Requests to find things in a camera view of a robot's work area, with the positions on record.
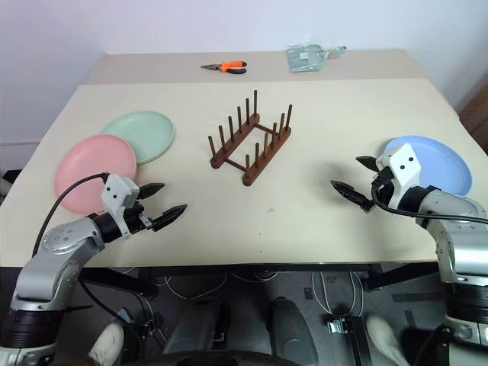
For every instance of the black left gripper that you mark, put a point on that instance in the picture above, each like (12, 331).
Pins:
(134, 221)

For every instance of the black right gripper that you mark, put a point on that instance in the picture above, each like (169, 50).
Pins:
(384, 188)

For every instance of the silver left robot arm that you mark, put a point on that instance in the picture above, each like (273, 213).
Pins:
(49, 267)

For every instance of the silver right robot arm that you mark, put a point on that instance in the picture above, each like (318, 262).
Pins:
(461, 248)

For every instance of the wooden dish rack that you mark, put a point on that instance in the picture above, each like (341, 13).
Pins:
(249, 173)

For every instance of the green plate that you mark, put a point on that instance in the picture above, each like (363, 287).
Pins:
(146, 131)

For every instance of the red plate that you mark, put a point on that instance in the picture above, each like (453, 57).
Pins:
(91, 164)

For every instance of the blue plate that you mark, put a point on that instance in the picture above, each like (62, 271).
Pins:
(442, 164)

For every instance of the clear plastic bag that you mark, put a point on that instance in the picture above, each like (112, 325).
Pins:
(305, 58)

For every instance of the white shoe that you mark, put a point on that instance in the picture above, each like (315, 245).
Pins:
(385, 339)
(108, 343)

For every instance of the grey rounded robot leg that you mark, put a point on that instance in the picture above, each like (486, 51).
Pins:
(291, 331)

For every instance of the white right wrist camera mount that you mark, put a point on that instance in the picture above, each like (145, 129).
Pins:
(402, 164)

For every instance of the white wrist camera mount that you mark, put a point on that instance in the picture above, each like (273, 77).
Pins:
(114, 192)
(402, 164)

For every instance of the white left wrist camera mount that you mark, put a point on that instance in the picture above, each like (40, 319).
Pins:
(114, 192)

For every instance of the small metal bracket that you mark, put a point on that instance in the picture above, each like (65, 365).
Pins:
(334, 326)

